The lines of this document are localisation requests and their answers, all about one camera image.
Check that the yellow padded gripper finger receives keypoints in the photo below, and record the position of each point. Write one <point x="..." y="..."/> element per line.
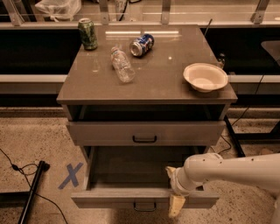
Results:
<point x="175" y="205"/>

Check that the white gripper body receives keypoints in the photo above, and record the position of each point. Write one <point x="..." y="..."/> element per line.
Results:
<point x="176" y="182"/>

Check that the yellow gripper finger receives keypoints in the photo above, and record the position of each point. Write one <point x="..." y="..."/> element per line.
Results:
<point x="170" y="170"/>

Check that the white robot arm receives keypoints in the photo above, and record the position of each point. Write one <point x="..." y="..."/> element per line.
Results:
<point x="262" y="171"/>

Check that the grey drawer cabinet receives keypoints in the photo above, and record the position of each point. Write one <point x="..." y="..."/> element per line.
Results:
<point x="92" y="91"/>

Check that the black stand leg right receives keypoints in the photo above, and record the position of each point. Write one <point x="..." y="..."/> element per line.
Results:
<point x="238" y="148"/>

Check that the black stand leg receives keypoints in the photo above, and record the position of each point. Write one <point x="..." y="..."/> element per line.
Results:
<point x="42" y="167"/>
<point x="238" y="148"/>

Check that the blue tape cross mark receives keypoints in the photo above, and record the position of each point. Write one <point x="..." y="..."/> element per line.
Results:
<point x="71" y="177"/>

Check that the white paper bowl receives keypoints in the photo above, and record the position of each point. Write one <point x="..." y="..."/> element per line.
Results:
<point x="205" y="77"/>

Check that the clear plastic water bottle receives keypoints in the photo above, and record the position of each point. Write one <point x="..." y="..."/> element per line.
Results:
<point x="122" y="66"/>

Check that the black stand leg left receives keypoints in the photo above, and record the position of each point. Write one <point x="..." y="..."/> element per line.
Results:
<point x="42" y="167"/>

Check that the blue pepsi can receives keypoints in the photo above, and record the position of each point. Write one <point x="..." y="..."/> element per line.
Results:
<point x="140" y="46"/>

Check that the green soda can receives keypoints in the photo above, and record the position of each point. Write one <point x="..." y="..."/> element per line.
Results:
<point x="87" y="33"/>

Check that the white plastic bag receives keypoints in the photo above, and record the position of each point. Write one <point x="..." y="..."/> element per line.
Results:
<point x="59" y="9"/>

